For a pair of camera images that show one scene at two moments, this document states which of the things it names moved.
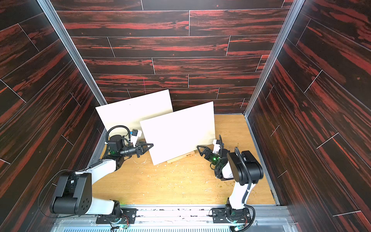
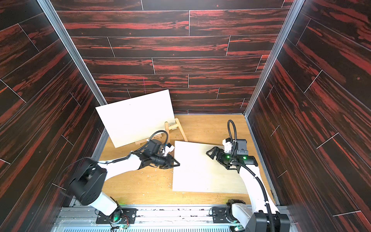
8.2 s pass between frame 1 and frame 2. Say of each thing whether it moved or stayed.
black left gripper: moved
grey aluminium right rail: stayed
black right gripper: moved
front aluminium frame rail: stayed
